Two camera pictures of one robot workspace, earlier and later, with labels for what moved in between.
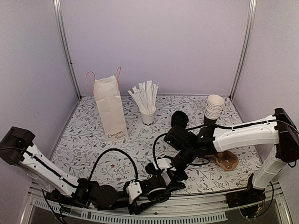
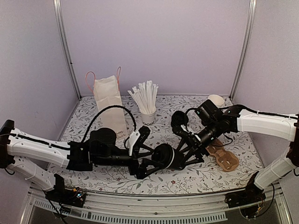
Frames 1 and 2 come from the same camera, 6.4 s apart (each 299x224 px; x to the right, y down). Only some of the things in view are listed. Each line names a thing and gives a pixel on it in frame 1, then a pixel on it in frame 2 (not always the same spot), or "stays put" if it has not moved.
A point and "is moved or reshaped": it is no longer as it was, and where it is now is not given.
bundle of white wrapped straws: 145,95 stays put
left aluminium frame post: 59,17 stays put
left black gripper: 142,207 -> 140,171
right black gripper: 174,185 -> 195,146
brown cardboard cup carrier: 227,159 stays put
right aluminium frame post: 248,46 stays put
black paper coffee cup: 154,187 is moved or reshaped
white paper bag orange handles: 107,90 stays put
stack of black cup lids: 179,118 stays put
